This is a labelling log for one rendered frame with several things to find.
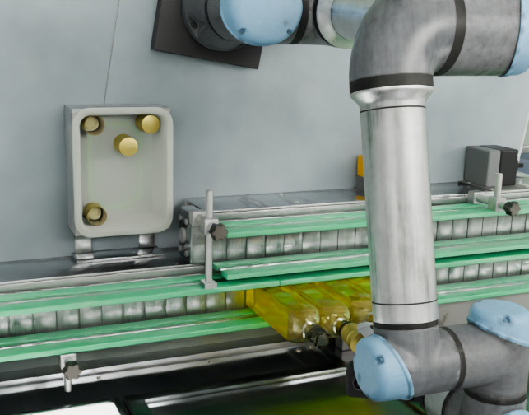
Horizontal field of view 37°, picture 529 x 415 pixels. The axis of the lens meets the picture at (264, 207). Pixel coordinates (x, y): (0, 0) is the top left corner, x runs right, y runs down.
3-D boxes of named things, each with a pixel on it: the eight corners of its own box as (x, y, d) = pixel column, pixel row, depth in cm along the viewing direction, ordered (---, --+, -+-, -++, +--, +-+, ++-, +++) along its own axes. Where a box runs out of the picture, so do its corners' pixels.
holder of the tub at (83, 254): (68, 254, 144) (76, 266, 137) (64, 104, 138) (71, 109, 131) (159, 247, 151) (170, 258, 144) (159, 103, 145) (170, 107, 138)
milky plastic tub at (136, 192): (67, 227, 143) (76, 239, 135) (63, 104, 138) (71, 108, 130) (160, 221, 149) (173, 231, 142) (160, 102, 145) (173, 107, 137)
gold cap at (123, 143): (113, 133, 141) (118, 137, 137) (132, 132, 142) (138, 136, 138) (113, 153, 142) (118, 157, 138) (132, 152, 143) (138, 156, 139)
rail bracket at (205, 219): (187, 275, 140) (211, 297, 129) (187, 183, 136) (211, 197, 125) (203, 274, 141) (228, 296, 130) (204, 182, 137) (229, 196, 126)
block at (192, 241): (175, 255, 146) (187, 265, 139) (175, 205, 144) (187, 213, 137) (193, 254, 147) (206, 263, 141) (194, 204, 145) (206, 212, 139)
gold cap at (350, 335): (340, 343, 127) (349, 355, 123) (341, 323, 126) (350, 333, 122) (360, 342, 128) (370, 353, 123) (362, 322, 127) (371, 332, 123)
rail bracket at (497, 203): (462, 202, 162) (506, 216, 150) (466, 167, 160) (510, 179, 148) (479, 201, 163) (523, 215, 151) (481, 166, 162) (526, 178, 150)
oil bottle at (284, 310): (244, 305, 146) (293, 348, 127) (245, 277, 145) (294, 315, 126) (272, 302, 148) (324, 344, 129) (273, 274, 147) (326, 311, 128)
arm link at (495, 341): (470, 324, 88) (463, 415, 90) (550, 314, 92) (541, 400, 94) (431, 302, 95) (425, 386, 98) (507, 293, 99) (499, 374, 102)
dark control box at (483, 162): (461, 180, 176) (486, 187, 168) (465, 145, 174) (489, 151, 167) (491, 179, 179) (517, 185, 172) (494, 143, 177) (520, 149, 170)
